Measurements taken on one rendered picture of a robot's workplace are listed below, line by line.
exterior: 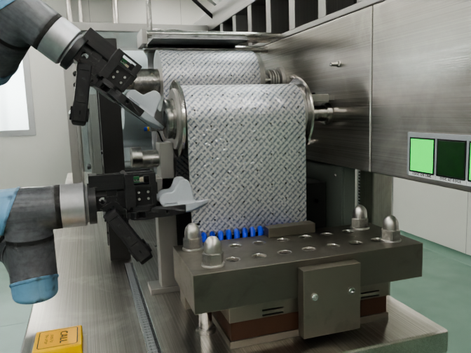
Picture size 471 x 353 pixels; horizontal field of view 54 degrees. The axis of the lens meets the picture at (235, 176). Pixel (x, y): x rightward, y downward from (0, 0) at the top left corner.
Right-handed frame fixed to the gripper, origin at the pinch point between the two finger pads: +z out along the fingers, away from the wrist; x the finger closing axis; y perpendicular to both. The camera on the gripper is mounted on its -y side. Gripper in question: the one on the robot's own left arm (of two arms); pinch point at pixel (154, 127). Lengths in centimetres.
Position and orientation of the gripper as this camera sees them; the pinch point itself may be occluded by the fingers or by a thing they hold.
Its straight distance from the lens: 91.2
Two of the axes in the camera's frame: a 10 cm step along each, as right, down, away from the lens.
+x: -3.1, -1.2, 9.4
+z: 7.5, 5.7, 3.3
